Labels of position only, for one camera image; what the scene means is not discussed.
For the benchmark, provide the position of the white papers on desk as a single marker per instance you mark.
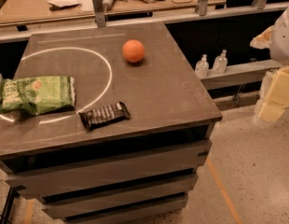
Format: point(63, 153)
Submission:
point(64, 3)

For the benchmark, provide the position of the green chip bag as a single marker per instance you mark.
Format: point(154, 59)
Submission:
point(36, 95)

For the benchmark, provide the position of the grey metal railing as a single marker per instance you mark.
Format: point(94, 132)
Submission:
point(22, 32)

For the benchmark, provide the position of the wooden background desk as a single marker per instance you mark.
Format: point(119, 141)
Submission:
point(88, 3)

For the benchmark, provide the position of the clear sanitizer bottle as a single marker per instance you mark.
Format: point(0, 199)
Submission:
point(202, 67)
point(220, 62)

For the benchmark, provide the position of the orange fruit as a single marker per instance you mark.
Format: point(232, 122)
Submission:
point(133, 51)

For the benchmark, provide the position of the grey drawer cabinet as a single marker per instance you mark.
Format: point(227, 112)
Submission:
point(138, 167)

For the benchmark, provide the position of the right clear sanitizer bottle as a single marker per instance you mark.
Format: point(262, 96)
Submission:
point(220, 62)

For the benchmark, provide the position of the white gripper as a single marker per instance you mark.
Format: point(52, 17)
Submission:
point(283, 38)

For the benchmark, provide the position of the black rxbar chocolate wrapper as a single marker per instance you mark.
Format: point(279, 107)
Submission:
point(105, 115)

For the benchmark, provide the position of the left clear sanitizer bottle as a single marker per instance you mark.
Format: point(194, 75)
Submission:
point(202, 67)

